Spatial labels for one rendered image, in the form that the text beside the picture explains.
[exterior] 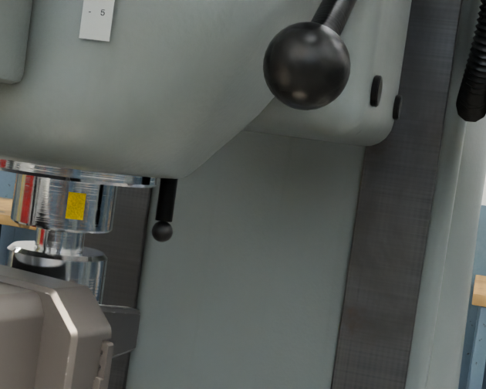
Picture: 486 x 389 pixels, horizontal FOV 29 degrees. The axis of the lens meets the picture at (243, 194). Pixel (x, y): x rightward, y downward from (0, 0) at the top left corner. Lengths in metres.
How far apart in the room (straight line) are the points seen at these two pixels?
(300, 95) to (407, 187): 0.47
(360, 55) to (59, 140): 0.21
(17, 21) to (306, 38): 0.11
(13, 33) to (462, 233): 0.53
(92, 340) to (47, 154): 0.08
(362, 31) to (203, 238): 0.34
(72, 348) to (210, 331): 0.45
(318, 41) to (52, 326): 0.16
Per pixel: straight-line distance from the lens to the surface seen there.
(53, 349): 0.39
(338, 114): 0.52
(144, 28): 0.36
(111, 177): 0.42
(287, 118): 0.53
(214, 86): 0.38
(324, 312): 0.80
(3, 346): 0.38
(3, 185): 5.24
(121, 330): 0.46
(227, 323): 0.82
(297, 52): 0.32
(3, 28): 0.35
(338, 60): 0.32
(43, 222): 0.44
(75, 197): 0.43
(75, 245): 0.45
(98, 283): 0.45
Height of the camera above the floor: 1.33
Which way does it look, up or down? 3 degrees down
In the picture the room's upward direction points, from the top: 8 degrees clockwise
